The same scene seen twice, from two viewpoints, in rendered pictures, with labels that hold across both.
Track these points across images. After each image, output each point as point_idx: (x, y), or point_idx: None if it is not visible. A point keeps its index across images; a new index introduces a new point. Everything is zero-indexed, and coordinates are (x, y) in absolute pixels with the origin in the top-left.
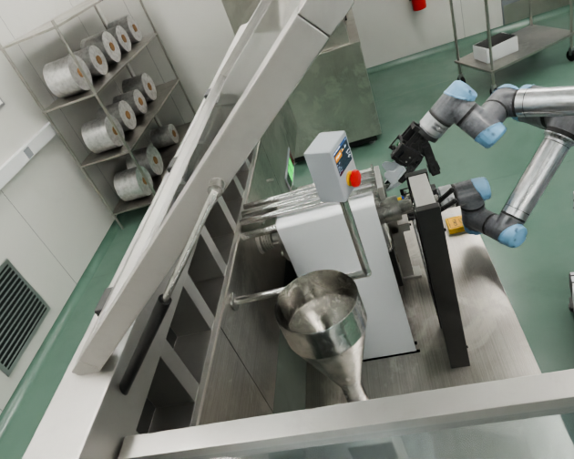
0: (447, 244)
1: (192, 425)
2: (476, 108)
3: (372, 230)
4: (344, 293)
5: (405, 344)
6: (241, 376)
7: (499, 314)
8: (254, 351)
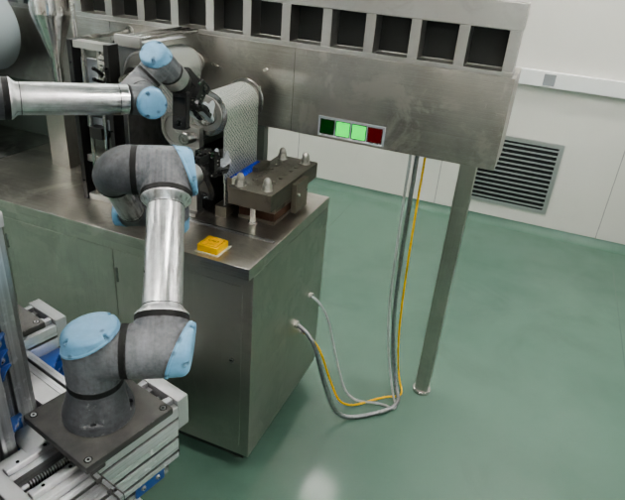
0: (198, 235)
1: None
2: (136, 67)
3: (120, 62)
4: (55, 14)
5: None
6: None
7: (95, 219)
8: None
